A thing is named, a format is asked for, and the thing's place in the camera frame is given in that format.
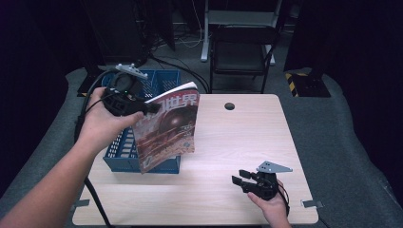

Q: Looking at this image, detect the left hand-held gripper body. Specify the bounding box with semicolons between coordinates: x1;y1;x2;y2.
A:
102;63;150;118

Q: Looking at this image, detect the blue plastic file rack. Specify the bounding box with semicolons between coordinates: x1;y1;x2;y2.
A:
102;68;182;175

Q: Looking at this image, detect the black metal chair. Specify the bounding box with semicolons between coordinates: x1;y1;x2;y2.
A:
200;0;283;67

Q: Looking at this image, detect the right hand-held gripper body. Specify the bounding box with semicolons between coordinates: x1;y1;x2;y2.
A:
249;160;294;201

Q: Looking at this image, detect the person's left hand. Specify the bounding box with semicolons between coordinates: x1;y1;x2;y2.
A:
76;86;145;155

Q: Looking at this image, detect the black floor cable bundle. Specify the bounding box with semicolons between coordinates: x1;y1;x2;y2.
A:
147;52;212;95

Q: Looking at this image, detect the grey tape strip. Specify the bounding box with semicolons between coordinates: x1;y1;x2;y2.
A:
71;199;91;211
300;199;324;209

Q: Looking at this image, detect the person's right hand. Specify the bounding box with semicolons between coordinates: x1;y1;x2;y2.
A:
246;180;289;224

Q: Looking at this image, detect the black folding chair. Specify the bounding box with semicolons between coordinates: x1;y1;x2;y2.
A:
208;24;280;95

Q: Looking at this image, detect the striped black stand base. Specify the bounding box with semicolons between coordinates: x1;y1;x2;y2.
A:
76;65;106;98
284;71;332;99

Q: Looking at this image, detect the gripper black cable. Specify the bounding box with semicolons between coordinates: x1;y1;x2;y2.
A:
73;68;116;228
277;182;292;219

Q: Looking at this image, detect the white floor cable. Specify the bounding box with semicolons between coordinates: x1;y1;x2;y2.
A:
176;0;204;49

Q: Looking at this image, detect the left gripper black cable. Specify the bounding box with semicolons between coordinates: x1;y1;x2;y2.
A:
73;68;116;228

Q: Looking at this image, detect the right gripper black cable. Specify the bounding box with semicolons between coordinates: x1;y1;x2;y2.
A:
277;182;292;219

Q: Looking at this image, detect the dark equipment cabinet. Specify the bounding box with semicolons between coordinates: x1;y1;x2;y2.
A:
83;0;150;66

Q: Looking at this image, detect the red cover magazine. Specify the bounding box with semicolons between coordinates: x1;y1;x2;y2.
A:
130;81;201;175

